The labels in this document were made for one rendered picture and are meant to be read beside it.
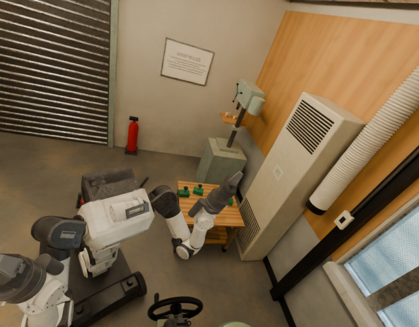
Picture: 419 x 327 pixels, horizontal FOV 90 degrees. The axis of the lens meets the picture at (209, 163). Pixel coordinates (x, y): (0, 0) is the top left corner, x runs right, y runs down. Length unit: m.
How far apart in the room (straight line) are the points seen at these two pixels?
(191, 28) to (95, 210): 2.54
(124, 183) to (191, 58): 2.35
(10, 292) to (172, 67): 2.79
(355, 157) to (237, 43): 2.14
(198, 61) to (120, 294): 2.70
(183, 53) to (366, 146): 2.31
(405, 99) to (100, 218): 1.66
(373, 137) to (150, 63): 2.53
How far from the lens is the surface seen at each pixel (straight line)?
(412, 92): 1.64
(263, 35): 3.30
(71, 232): 0.91
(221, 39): 3.12
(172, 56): 3.05
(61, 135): 3.74
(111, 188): 0.97
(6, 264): 0.55
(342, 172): 1.73
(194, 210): 0.91
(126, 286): 2.02
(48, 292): 0.73
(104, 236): 0.92
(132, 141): 3.38
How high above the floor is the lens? 2.07
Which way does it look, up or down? 34 degrees down
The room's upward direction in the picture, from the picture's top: 20 degrees clockwise
